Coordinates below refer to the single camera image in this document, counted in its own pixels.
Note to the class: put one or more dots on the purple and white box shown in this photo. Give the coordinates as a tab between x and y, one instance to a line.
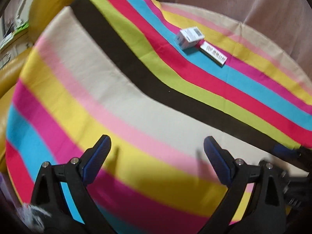
3	184

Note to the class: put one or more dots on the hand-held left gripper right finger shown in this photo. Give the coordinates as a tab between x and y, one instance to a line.
219	160

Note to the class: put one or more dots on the small green item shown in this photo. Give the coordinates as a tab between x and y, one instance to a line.
20	28

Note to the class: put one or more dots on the white cabinet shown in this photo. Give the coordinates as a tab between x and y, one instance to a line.
9	51

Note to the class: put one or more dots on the colourful striped cloth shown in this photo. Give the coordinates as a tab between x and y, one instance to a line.
97	90

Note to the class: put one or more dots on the long white box grey logo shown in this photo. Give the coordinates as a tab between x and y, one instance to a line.
214	53

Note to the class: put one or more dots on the white box barcode end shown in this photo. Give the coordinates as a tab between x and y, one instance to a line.
189	37

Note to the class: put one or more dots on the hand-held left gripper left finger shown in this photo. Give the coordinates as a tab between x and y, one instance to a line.
96	158

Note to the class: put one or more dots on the yellow leather sofa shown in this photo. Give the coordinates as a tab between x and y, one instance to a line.
48	2

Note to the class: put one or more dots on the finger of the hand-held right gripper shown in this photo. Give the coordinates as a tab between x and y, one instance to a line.
286	151

